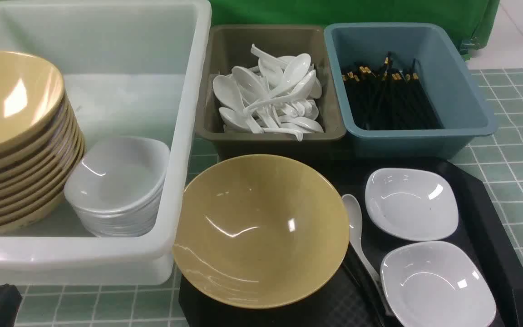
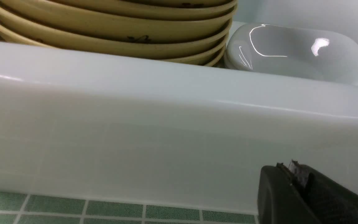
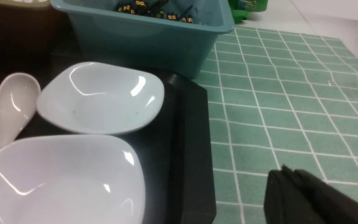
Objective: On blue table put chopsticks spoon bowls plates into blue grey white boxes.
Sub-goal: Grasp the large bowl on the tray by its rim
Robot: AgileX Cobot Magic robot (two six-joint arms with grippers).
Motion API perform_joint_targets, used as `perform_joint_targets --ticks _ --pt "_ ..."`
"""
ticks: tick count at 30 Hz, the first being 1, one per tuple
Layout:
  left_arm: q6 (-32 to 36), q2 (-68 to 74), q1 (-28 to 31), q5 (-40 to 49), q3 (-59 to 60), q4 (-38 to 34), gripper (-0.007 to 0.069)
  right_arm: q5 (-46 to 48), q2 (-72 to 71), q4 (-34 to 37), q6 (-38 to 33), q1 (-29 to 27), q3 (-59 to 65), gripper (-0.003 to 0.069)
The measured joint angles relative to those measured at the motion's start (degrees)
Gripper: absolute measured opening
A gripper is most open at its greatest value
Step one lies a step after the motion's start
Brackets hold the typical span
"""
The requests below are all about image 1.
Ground tan noodle bowl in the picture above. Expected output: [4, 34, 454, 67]
[172, 154, 350, 310]

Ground white ceramic soup spoon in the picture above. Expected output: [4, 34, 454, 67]
[342, 194, 394, 317]

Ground white square sauce dish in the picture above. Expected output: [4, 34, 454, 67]
[380, 241, 497, 327]
[365, 168, 459, 242]

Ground stack of tan bowls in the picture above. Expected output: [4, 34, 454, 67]
[0, 50, 86, 235]

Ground stack of white dishes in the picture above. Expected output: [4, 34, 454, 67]
[64, 136, 170, 237]

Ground large white plastic tub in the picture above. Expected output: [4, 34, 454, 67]
[0, 0, 212, 285]

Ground olive plastic spoon bin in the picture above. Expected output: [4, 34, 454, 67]
[195, 25, 350, 161]

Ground black plastic serving tray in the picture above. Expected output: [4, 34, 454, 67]
[178, 157, 523, 327]

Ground pile of white spoons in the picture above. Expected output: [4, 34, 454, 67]
[212, 44, 325, 141]

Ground bundle of black chopsticks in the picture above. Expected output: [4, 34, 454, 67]
[341, 51, 444, 131]

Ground blue plastic chopstick bin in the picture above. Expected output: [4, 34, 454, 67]
[324, 22, 498, 158]

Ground green backdrop cloth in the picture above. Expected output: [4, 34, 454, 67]
[0, 0, 501, 60]

